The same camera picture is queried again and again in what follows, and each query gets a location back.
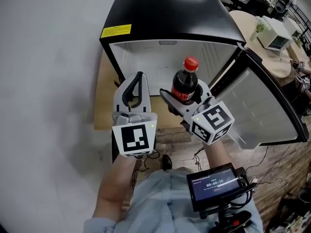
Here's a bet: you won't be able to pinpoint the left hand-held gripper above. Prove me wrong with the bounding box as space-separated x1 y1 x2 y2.
111 71 158 158

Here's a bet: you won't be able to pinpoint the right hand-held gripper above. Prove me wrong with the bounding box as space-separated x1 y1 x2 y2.
159 79 235 145

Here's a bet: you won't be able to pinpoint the cola bottle red cap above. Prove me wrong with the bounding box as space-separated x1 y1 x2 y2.
171 56 200 105

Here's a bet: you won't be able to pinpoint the black mini fridge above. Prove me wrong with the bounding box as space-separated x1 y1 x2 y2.
99 0 310 150

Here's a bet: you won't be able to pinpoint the person's right forearm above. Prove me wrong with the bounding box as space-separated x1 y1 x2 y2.
205 139 234 174

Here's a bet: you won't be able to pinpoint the person's left forearm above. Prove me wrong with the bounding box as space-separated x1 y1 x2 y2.
93 153 139 225

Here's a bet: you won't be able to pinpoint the light wooden table white legs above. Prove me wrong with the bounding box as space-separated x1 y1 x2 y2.
93 49 188 131

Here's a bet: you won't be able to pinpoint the person's black shoe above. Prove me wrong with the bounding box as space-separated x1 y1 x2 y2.
161 154 173 172

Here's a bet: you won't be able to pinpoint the round wooden table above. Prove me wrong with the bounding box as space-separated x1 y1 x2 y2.
228 10 292 79

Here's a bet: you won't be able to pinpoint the black chest monitor screen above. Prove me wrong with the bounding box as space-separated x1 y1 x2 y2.
186 163 246 212

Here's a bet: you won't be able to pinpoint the white vase with plant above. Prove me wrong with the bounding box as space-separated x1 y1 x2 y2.
250 17 271 41

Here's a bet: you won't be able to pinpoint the person's light blue shirt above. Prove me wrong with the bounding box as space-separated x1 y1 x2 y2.
84 167 263 233

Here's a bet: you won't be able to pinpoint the small white toaster oven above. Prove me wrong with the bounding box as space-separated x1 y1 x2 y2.
283 17 303 40

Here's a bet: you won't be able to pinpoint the black metal railing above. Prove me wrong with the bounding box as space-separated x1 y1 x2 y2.
274 0 311 43

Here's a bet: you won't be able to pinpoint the black monitor mount handle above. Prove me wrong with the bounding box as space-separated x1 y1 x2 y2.
199 202 253 233

